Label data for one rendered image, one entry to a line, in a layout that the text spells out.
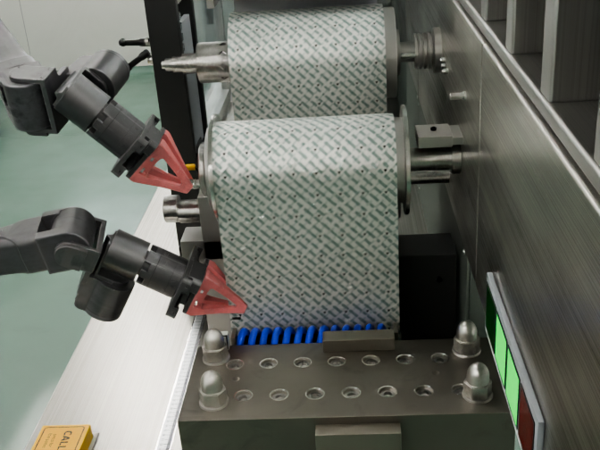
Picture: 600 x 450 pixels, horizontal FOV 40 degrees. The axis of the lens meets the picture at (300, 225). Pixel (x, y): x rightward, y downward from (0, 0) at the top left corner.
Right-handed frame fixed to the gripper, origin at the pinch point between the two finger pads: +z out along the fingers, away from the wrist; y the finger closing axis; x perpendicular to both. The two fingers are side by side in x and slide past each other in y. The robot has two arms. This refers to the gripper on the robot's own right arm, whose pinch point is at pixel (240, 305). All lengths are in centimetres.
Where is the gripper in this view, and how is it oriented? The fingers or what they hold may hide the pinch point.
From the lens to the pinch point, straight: 116.0
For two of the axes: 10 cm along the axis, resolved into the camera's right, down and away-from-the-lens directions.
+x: 4.4, -8.0, -4.0
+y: -0.4, 4.3, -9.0
